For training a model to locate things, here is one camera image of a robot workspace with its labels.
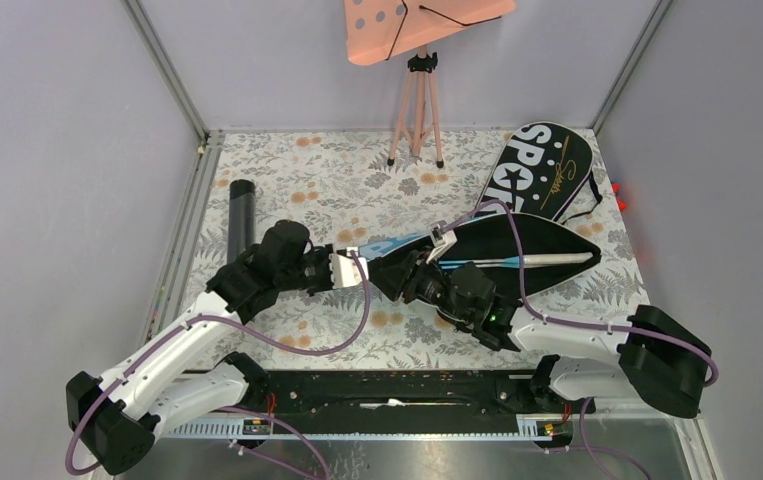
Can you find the blue racket white grip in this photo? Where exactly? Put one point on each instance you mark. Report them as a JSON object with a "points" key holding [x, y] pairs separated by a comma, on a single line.
{"points": [[526, 261]]}

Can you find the black shuttlecock tube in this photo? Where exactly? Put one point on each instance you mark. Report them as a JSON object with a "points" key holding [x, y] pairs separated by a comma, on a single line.
{"points": [[241, 217]]}

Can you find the floral table mat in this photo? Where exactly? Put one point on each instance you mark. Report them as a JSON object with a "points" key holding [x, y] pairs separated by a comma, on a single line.
{"points": [[339, 185]]}

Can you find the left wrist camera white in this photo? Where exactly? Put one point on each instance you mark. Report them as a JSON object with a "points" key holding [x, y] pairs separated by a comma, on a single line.
{"points": [[346, 268]]}

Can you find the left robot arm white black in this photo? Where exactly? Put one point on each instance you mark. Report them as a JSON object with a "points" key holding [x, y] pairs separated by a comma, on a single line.
{"points": [[117, 416]]}

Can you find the pink music stand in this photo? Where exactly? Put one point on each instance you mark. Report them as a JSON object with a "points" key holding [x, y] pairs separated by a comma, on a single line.
{"points": [[379, 30]]}

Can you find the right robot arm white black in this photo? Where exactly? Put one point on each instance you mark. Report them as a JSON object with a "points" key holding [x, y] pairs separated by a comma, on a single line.
{"points": [[646, 355]]}

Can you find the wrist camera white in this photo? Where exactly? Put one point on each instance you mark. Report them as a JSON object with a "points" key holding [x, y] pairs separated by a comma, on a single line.
{"points": [[346, 268], [443, 238]]}

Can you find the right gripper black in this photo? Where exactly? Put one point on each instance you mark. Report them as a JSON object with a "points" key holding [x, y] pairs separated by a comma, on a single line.
{"points": [[392, 280]]}

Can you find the blue racket bag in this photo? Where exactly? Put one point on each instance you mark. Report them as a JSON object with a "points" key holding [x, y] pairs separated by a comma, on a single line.
{"points": [[495, 236]]}

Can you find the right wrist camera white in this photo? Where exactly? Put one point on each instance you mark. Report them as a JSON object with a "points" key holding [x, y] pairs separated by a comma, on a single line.
{"points": [[443, 238]]}

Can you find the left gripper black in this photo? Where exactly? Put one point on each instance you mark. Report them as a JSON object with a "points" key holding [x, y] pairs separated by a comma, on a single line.
{"points": [[324, 254]]}

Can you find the black sport racket bag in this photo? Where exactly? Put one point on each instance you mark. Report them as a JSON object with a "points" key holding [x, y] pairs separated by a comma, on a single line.
{"points": [[545, 169]]}

